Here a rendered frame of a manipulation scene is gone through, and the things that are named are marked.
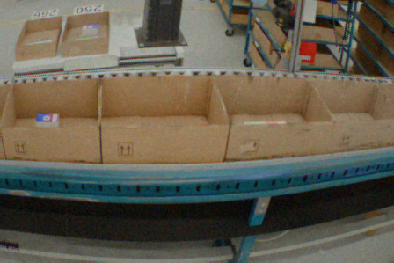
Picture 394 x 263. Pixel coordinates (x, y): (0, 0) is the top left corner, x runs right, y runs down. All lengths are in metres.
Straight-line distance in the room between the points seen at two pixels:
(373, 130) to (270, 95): 0.48
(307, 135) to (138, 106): 0.61
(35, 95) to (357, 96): 1.35
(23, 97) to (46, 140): 0.32
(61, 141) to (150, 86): 0.44
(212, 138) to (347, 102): 0.73
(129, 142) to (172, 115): 0.35
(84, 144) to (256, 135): 0.54
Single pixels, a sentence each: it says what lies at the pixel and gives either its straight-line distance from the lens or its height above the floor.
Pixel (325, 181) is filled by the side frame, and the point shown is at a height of 0.80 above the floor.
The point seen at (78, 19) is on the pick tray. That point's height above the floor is 0.81.
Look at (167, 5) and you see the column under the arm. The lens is 2.55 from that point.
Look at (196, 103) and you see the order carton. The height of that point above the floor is 0.94.
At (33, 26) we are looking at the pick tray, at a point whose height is 0.80.
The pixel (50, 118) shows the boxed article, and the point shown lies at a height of 0.93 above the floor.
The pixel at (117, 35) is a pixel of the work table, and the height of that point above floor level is 0.75.
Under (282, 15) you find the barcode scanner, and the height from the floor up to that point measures 1.07.
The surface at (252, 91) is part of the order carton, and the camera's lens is 1.85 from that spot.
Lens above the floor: 1.93
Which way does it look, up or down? 34 degrees down
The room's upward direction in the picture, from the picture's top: 7 degrees clockwise
